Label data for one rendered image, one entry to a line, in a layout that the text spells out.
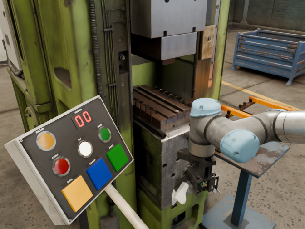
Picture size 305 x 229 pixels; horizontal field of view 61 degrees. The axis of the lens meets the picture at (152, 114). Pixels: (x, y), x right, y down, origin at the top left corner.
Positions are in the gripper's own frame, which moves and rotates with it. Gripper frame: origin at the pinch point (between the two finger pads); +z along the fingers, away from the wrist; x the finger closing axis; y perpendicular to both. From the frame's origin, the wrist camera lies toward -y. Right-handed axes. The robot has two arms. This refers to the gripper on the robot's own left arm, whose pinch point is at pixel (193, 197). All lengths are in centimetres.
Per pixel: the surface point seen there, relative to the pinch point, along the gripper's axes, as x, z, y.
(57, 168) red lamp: -39.3, -15.8, -9.4
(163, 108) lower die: 12, -6, -55
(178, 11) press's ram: 14, -52, -47
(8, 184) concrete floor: -95, 93, -150
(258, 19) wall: 628, 54, -710
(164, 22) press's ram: 7, -49, -45
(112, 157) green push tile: -22.0, -8.8, -18.7
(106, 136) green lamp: -22.7, -14.8, -23.2
